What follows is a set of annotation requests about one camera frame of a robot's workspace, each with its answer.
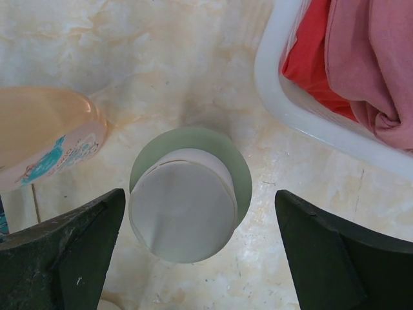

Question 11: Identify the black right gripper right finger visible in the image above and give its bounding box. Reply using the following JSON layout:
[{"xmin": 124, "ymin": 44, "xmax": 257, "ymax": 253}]
[{"xmin": 274, "ymin": 190, "xmax": 412, "ymax": 309}]

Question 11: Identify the orange lotion bottle pink cap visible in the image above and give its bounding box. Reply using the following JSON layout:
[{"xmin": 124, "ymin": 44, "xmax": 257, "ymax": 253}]
[{"xmin": 1, "ymin": 87, "xmax": 107, "ymax": 191}]

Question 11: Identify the green bottle beige cap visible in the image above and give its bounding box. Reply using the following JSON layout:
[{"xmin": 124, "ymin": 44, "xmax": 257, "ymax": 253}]
[{"xmin": 128, "ymin": 127, "xmax": 252, "ymax": 264}]

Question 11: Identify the pink cloth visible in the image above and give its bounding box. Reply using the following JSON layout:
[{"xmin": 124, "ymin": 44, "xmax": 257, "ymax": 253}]
[{"xmin": 325, "ymin": 0, "xmax": 412, "ymax": 152}]

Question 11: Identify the red cloth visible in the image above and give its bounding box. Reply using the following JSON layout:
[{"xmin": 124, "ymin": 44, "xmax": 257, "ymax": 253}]
[{"xmin": 281, "ymin": 0, "xmax": 357, "ymax": 121}]

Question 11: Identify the white plastic basket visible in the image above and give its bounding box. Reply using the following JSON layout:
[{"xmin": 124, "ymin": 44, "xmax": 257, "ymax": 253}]
[{"xmin": 254, "ymin": 1, "xmax": 412, "ymax": 180}]

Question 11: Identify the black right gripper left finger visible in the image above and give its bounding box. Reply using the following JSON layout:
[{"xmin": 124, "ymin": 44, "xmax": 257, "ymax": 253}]
[{"xmin": 1, "ymin": 189, "xmax": 125, "ymax": 309}]

